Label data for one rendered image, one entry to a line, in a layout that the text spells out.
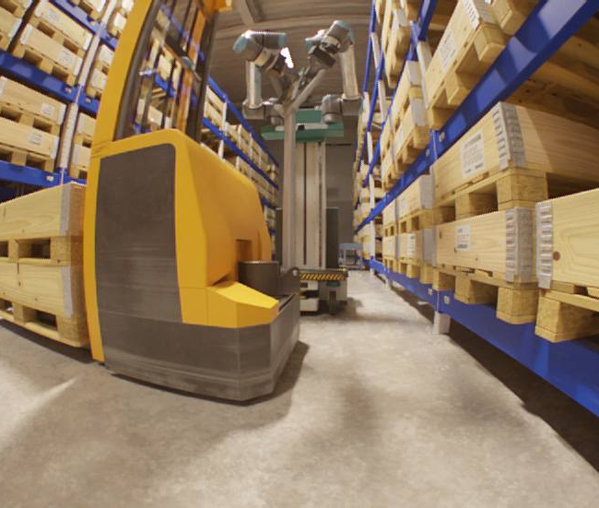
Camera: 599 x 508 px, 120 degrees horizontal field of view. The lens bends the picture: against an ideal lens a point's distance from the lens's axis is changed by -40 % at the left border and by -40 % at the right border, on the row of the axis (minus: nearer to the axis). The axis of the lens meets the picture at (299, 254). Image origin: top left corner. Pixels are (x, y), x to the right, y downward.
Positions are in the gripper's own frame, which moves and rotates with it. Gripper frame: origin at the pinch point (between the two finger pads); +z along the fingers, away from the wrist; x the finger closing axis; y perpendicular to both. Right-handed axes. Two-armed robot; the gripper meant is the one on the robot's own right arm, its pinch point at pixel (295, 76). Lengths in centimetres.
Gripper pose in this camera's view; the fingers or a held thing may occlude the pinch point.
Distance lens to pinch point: 151.3
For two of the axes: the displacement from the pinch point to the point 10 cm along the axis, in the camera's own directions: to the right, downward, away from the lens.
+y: 5.7, 0.2, -8.2
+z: 7.9, 2.7, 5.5
